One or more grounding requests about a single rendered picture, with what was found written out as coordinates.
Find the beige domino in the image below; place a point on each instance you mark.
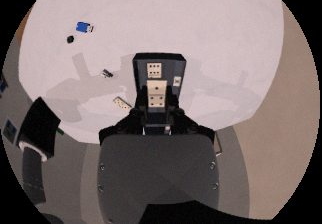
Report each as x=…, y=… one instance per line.
x=122, y=104
x=156, y=91
x=154, y=69

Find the black hex nut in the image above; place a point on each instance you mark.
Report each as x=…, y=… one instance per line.
x=70, y=39

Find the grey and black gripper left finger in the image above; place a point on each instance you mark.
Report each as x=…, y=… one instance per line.
x=132, y=123

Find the blue usb stick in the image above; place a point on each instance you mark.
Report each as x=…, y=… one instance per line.
x=84, y=27

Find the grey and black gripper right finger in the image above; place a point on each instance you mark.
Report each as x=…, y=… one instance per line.
x=179, y=122

